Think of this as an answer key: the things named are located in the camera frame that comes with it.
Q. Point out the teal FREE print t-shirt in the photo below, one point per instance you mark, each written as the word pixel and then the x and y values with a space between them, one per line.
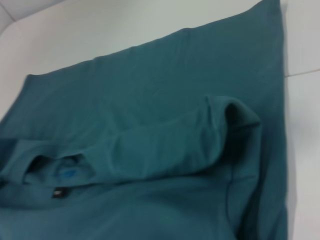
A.
pixel 150 150

